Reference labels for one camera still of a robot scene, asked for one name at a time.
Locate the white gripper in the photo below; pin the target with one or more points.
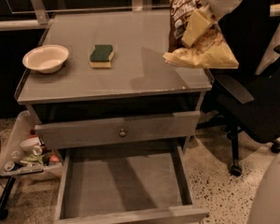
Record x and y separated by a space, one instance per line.
224 1

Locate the brown sea salt chip bag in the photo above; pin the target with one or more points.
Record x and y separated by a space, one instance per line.
211 49

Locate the grey drawer cabinet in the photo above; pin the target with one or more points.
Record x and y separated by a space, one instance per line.
139 39

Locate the upper grey drawer with knob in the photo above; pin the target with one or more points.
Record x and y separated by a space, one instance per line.
97 132

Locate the open grey middle drawer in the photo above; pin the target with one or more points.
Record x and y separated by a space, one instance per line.
142 183

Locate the black office chair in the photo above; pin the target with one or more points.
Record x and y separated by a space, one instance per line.
244 100

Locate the green and yellow sponge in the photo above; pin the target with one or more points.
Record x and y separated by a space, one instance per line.
102 56

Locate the white paper bowl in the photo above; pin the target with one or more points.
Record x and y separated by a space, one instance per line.
46 59

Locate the black stand leg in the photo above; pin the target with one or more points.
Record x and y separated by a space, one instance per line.
4 197

